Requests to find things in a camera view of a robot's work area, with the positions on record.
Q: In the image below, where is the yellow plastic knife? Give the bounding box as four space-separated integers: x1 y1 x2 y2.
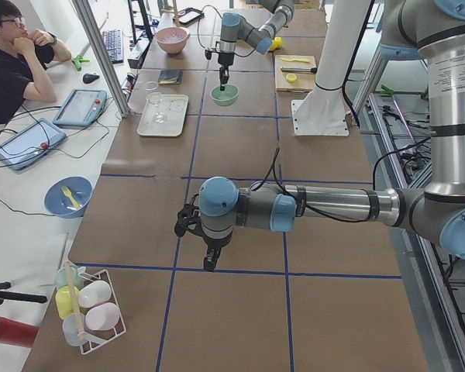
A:
281 57 310 63

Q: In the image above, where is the lemon half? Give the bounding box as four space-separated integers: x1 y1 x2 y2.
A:
285 73 298 83

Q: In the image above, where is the pink bowl with ice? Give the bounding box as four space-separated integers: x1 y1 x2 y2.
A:
155 27 191 54

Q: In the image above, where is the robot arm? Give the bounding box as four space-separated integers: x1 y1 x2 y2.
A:
217 0 295 91
189 1 465 271

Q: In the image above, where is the green plastic cup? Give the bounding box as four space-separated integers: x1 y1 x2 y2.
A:
54 266 84 291

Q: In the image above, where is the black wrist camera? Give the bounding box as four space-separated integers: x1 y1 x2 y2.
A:
174 203 202 237

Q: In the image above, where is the blue bowl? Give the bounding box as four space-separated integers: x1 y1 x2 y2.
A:
43 177 93 219

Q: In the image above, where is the blue teach pendant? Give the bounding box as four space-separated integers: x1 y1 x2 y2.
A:
0 119 67 171
53 88 108 127

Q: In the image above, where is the wooden stand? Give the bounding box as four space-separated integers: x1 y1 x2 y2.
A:
172 0 181 27

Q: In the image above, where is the yellow plastic cup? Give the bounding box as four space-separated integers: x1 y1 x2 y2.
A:
55 285 74 320

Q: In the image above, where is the clear wine glass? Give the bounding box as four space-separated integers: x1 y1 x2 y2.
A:
146 91 167 123

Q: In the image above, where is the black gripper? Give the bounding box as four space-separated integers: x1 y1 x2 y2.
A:
203 232 233 271
218 52 233 91

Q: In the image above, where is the grey folded cloth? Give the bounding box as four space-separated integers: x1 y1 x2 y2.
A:
157 69 183 85

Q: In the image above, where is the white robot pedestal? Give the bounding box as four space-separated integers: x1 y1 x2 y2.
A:
292 0 373 136

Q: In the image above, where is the yellow plastic fork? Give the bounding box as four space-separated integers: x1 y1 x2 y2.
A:
61 185 81 210

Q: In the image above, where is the blue teach pendant far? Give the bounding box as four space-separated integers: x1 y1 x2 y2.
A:
53 88 108 127

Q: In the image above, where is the wooden cutting board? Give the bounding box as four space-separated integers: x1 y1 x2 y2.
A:
274 55 317 92

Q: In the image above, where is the white plastic cup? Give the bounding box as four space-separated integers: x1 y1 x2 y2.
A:
78 281 112 308

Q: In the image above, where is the black computer mouse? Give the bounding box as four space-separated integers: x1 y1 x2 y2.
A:
82 73 100 84

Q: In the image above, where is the cream bear tray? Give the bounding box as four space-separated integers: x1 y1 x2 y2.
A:
136 94 189 137

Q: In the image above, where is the pink plastic cup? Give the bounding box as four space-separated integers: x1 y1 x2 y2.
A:
85 302 120 331

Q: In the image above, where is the yellow lemon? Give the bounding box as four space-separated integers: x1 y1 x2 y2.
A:
268 36 283 52

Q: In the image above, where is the black tripod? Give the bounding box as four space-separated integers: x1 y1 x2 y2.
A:
0 282 47 305

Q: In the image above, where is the green bowl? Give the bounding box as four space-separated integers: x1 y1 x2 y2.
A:
210 84 239 106

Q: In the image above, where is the white wire cup rack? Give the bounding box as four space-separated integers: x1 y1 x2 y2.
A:
54 260 127 356

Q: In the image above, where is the person in black shirt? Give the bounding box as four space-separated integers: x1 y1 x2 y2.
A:
0 1 71 124

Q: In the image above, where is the green clamp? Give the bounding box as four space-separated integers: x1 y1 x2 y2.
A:
71 55 90 71

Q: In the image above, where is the blue teach pendant near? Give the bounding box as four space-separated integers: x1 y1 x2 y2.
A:
0 119 67 171

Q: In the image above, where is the small glass dish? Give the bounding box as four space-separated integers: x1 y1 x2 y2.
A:
145 81 159 91

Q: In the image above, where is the aluminium frame post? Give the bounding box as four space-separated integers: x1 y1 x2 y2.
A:
73 0 131 118

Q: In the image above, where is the black keyboard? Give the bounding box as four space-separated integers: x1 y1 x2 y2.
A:
102 29 124 64

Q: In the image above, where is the red bottle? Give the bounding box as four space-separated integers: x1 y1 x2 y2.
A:
0 316 39 348

